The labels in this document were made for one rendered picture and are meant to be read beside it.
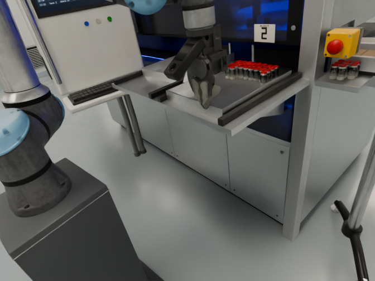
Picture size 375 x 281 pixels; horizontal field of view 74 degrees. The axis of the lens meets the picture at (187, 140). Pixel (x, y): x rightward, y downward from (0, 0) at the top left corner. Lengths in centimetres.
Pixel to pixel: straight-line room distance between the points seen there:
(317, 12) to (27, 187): 91
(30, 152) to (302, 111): 86
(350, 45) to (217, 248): 109
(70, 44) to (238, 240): 134
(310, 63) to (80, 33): 107
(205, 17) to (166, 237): 122
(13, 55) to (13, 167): 26
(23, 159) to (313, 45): 86
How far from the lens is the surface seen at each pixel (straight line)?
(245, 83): 92
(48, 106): 76
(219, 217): 157
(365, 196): 129
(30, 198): 71
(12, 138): 65
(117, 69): 152
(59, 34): 144
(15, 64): 74
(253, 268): 140
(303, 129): 103
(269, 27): 98
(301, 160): 111
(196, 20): 62
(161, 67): 125
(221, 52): 67
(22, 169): 68
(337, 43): 85
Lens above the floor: 121
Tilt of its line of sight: 32 degrees down
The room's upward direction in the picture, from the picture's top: 10 degrees counter-clockwise
